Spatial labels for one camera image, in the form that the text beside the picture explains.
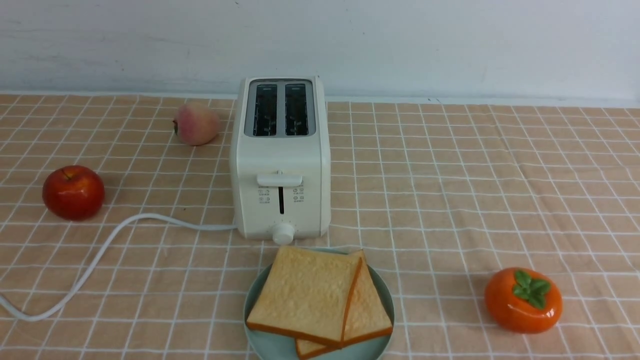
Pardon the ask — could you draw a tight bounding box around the toast slice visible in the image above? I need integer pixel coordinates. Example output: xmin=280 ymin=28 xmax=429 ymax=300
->
xmin=295 ymin=249 xmax=393 ymax=360
xmin=246 ymin=246 xmax=363 ymax=349

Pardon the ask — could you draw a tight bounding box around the white two-slot toaster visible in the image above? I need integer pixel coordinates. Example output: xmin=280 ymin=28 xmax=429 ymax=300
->
xmin=229 ymin=76 xmax=332 ymax=245

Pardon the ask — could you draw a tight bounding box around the orange checkered tablecloth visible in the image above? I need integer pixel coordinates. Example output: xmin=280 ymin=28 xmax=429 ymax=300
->
xmin=0 ymin=95 xmax=640 ymax=360

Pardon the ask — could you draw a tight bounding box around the pink peach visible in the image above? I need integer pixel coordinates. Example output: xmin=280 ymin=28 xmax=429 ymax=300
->
xmin=173 ymin=102 xmax=222 ymax=147

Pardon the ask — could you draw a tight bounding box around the light blue round plate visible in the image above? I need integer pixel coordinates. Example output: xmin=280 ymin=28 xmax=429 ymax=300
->
xmin=243 ymin=249 xmax=395 ymax=360

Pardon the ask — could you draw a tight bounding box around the orange persimmon with green leaves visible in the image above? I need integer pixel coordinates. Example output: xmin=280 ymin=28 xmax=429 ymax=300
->
xmin=484 ymin=267 xmax=563 ymax=334

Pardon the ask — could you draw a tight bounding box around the red apple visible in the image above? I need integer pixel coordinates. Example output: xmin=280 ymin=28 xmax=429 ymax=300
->
xmin=41 ymin=164 xmax=106 ymax=222

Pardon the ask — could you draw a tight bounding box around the white toaster power cord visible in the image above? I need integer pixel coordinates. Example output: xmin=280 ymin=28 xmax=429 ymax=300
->
xmin=0 ymin=213 xmax=238 ymax=322

